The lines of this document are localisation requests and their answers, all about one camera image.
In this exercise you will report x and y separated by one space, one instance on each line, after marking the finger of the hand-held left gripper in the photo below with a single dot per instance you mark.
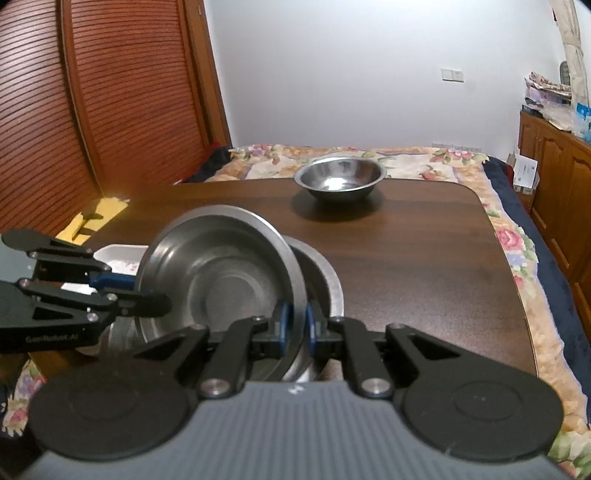
113 280
147 304

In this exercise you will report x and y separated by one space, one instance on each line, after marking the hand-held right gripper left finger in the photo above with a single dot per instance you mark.
281 330

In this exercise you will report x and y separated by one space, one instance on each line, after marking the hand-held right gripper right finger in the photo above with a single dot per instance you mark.
313 330

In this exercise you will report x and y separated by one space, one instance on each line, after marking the white floral square plate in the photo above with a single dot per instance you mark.
117 258

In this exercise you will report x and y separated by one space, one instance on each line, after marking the large stainless steel bowl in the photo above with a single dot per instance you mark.
323 281

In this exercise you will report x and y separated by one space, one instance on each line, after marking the yellow plush toy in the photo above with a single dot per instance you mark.
99 210

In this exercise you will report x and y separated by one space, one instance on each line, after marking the dark cloth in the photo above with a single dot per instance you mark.
210 161

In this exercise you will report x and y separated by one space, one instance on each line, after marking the small stainless steel bowl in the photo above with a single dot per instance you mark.
340 177

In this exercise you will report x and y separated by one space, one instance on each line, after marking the wooden louvered door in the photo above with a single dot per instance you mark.
37 129
134 92

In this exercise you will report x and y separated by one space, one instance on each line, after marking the floral blanket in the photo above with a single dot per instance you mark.
512 244

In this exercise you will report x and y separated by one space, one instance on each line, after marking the dark blue bed cover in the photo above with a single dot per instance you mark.
540 249

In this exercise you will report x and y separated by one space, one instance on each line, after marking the white paper card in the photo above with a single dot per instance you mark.
525 171

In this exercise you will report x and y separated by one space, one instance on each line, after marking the wooden cabinet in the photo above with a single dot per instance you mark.
558 184

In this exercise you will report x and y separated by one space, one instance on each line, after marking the pile of newspapers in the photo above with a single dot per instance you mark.
549 99

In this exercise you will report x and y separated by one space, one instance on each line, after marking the blue plastic packet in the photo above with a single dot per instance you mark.
582 117

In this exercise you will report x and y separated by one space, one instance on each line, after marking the beige hanging cloth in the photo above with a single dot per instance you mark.
572 41

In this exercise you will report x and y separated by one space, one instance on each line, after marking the white wall outlet strip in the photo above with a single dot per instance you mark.
457 146

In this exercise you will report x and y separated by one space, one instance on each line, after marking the white wall switch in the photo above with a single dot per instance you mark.
452 74

